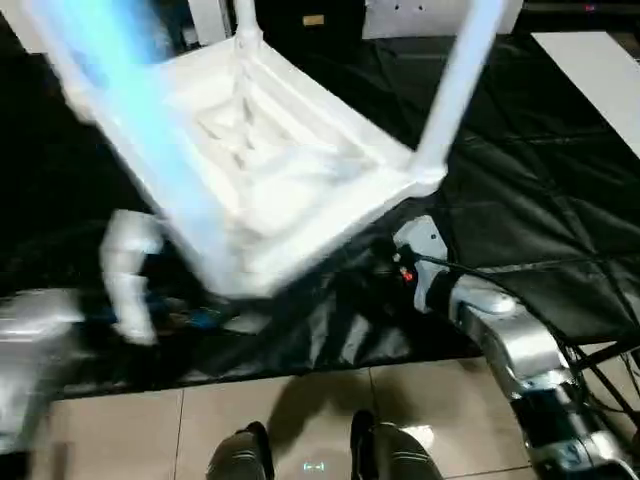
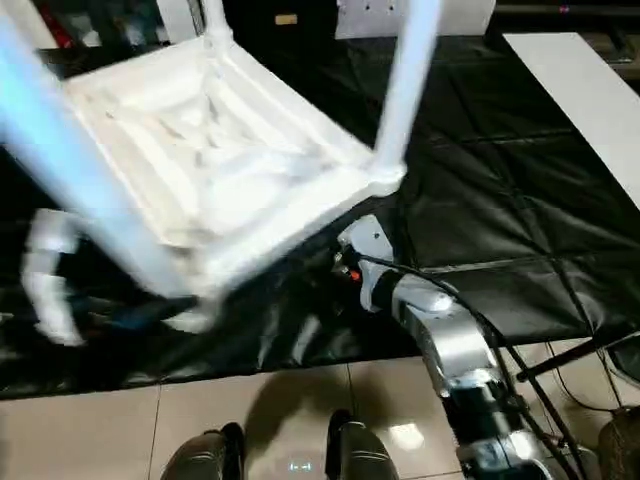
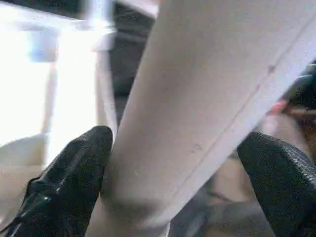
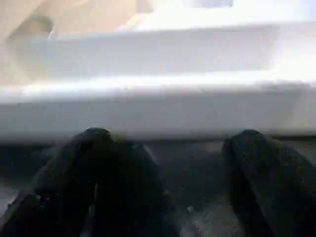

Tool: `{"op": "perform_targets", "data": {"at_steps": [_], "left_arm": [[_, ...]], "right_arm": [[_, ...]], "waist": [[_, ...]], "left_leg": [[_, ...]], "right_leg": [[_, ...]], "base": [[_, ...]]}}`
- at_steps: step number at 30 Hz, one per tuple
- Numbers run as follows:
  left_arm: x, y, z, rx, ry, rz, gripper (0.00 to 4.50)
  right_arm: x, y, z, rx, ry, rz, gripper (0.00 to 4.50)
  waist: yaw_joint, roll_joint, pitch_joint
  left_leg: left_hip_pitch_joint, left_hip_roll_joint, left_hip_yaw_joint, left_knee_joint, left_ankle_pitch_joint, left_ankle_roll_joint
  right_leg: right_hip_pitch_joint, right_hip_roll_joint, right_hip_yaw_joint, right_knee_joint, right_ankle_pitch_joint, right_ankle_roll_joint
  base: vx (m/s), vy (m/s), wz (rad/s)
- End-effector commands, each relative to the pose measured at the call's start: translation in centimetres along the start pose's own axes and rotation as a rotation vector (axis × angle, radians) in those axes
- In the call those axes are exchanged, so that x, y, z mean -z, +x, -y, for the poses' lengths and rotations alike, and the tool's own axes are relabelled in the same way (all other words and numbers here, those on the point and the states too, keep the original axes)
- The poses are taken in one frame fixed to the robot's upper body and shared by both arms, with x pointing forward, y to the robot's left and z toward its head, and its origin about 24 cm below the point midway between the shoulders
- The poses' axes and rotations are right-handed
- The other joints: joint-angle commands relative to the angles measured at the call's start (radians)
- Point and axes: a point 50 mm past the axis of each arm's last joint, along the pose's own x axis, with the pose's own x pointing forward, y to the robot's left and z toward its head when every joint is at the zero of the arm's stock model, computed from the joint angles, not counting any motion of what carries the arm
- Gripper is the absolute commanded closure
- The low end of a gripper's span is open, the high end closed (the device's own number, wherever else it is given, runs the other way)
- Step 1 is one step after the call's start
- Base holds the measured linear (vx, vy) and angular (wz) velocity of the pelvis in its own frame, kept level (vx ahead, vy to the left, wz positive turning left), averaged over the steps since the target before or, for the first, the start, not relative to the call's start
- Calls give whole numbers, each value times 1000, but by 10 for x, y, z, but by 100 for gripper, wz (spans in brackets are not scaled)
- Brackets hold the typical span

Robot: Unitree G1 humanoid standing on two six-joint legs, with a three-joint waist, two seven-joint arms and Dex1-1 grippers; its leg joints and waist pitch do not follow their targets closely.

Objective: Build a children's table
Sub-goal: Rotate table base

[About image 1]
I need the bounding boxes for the white plastic table top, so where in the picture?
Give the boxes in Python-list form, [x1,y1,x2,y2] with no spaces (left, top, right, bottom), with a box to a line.
[64,37,446,301]

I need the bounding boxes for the white plastic table leg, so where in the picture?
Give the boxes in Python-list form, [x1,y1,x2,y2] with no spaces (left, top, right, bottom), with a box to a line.
[74,0,241,301]
[27,0,101,126]
[412,0,501,174]
[234,0,266,49]

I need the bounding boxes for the black table mat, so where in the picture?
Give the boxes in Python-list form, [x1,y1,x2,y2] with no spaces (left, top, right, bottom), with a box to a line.
[0,24,640,401]

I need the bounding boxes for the dark left robot foot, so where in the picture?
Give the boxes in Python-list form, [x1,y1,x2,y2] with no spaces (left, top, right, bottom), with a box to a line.
[207,421,274,480]

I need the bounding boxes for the glossy black box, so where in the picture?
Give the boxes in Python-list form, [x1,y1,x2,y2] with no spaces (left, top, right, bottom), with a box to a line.
[259,0,369,56]

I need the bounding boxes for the white flat board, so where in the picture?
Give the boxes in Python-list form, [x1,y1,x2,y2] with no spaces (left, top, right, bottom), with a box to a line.
[529,30,640,151]

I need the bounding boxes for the white cabinet with glass doors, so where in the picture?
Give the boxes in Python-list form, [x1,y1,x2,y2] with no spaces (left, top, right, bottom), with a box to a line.
[189,0,239,46]

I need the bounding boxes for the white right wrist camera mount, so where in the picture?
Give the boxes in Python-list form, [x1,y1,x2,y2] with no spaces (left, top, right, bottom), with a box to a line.
[392,214,451,314]

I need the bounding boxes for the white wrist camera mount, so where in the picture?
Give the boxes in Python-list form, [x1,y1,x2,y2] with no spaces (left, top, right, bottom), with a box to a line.
[99,209,166,346]
[392,214,451,314]

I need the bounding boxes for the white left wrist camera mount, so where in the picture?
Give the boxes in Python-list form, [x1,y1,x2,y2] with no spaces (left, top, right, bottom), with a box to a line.
[99,209,166,346]

